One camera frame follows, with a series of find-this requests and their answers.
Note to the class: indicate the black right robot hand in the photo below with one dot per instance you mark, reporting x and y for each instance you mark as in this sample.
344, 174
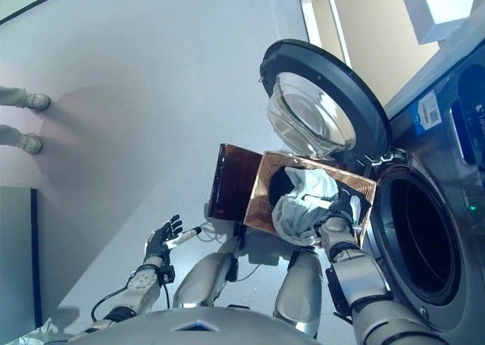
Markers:
343, 208

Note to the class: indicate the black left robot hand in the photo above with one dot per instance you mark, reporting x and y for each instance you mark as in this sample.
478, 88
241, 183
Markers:
159, 244

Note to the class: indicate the light grey white garment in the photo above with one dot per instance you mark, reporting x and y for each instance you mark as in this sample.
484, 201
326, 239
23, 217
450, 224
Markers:
299, 220

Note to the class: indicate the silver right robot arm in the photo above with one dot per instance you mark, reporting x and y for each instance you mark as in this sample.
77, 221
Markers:
363, 276

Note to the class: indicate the grey front-load washing machine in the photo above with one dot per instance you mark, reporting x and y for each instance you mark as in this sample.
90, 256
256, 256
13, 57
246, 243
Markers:
424, 159

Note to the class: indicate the round glass washing machine door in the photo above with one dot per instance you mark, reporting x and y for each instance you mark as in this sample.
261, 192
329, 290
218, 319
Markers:
310, 110

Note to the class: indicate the light wicker laundry basket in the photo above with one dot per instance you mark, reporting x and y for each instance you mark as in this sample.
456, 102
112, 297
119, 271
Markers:
261, 204

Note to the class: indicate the silver right robot leg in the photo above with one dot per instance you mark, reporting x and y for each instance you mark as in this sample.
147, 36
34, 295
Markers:
299, 284

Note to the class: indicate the grey robot torso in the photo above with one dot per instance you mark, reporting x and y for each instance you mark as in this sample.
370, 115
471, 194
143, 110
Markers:
197, 330

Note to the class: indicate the glossy dark brown stool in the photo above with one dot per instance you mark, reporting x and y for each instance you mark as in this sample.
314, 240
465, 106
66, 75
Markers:
235, 182

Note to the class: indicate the small blue white sticker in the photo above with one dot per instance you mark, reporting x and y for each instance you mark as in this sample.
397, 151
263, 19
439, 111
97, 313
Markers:
430, 111

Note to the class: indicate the grey board with dark edge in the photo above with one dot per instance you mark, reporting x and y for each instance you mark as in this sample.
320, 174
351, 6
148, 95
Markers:
15, 246

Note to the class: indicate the beige shoe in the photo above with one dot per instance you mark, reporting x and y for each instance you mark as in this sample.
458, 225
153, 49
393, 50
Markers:
31, 144
38, 101

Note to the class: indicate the white counter cabinet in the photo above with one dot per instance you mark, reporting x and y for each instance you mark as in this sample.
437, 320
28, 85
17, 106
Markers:
360, 26

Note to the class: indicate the beige trouser leg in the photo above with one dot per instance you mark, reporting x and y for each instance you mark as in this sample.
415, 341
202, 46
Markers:
8, 134
11, 95

